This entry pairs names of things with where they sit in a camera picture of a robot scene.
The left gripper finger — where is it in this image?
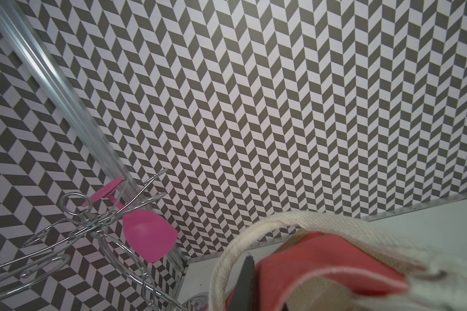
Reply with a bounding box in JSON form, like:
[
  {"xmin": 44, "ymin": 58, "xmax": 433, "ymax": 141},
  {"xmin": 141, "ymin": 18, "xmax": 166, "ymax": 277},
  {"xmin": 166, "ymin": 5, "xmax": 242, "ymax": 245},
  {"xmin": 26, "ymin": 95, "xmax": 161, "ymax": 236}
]
[{"xmin": 228, "ymin": 255, "xmax": 255, "ymax": 311}]

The burlap red striped tote bag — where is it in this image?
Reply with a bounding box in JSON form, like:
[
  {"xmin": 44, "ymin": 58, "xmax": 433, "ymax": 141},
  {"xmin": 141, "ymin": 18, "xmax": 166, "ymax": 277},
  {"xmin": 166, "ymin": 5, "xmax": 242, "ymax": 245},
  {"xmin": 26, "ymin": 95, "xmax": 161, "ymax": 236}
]
[{"xmin": 208, "ymin": 211, "xmax": 467, "ymax": 310}]

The chrome stand with pink cups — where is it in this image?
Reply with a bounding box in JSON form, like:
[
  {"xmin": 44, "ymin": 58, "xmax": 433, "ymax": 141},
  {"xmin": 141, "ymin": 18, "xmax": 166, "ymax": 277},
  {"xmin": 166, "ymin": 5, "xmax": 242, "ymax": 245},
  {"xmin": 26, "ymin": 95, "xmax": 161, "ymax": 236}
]
[{"xmin": 0, "ymin": 169, "xmax": 191, "ymax": 310}]

